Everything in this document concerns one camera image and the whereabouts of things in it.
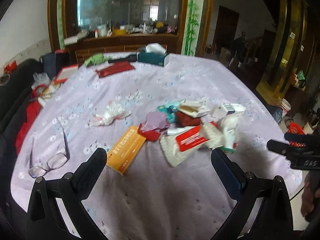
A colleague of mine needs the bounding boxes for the red white flat box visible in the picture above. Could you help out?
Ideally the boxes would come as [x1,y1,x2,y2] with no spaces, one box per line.
[53,64,79,84]

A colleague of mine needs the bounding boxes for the green cloth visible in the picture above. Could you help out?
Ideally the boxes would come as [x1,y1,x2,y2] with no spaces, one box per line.
[84,53,112,67]

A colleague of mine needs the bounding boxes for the red and white package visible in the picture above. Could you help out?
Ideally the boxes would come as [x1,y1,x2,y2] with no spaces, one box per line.
[159,121,225,167]

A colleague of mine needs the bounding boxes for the red cloth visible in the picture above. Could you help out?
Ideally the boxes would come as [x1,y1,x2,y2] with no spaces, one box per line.
[15,101,42,155]

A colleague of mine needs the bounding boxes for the teal tissue box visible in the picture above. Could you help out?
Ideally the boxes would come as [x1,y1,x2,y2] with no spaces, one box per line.
[137,43,169,67]

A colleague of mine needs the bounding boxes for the teal tissue pack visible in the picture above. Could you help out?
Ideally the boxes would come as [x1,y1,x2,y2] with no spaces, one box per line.
[157,101,181,124]

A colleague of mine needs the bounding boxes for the purple floral bed sheet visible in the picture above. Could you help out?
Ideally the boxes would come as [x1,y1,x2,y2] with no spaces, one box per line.
[10,54,303,239]

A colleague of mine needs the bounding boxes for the white blue medicine box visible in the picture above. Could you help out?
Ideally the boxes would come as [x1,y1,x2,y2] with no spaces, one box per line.
[212,103,246,119]

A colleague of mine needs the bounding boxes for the eyeglasses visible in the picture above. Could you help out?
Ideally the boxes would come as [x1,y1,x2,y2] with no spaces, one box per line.
[28,119,70,179]

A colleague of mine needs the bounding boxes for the long white cardboard box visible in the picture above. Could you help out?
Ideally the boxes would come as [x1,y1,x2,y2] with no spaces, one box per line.
[178,100,211,118]

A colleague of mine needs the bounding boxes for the black remote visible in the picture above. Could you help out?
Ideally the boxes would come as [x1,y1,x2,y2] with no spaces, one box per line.
[108,54,137,63]

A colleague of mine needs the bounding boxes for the dark red snack wrapper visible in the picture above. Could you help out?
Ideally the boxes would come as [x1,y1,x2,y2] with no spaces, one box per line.
[175,111,201,127]

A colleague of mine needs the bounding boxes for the white plastic bucket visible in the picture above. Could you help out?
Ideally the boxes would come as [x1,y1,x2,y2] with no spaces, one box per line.
[280,98,291,118]

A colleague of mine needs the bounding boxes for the white spray bottle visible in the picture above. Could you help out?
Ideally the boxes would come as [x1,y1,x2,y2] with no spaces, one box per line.
[218,114,240,153]

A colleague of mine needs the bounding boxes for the white plastic bag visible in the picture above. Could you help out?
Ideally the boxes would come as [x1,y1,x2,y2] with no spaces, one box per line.
[89,101,131,126]

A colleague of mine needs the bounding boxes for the wooden headboard cabinet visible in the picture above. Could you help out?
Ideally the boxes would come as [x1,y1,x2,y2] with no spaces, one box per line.
[63,32,180,66]

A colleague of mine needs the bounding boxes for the orange medicine box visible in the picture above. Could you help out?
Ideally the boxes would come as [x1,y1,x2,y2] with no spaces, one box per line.
[106,126,146,174]

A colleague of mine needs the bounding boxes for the purple and red wrapper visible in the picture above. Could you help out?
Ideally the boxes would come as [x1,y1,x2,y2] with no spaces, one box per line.
[138,111,170,141]

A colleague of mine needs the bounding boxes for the red mesh trash basket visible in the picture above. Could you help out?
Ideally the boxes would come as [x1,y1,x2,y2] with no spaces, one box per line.
[288,122,305,147]

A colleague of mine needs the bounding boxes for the person's right hand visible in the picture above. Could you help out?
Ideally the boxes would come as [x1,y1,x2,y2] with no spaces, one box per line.
[300,172,319,217]

